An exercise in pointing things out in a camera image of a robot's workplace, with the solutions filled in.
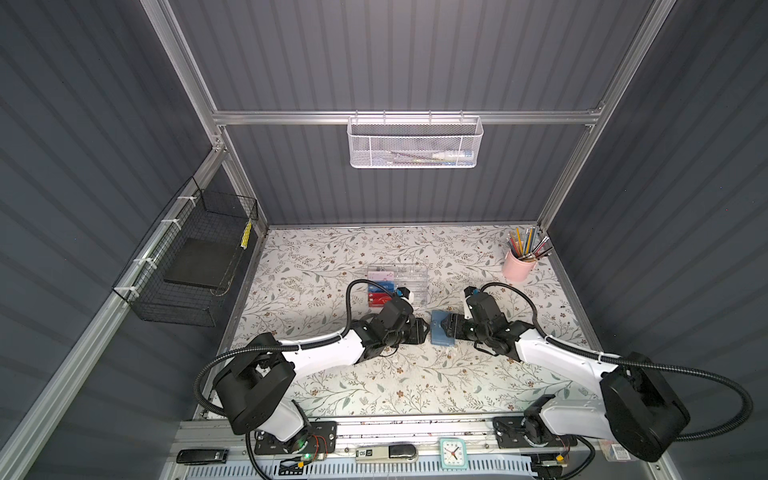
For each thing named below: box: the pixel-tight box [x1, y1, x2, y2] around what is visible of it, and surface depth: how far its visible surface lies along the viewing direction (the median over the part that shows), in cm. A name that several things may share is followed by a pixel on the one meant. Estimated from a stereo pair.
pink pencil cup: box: [502, 249, 537, 283], surface depth 102 cm
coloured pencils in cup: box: [506, 226, 553, 262], surface depth 101 cm
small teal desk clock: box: [440, 437, 469, 471], surface depth 71 cm
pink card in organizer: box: [368, 270, 394, 281], surface depth 98 cm
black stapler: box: [176, 449, 229, 465], surface depth 71 cm
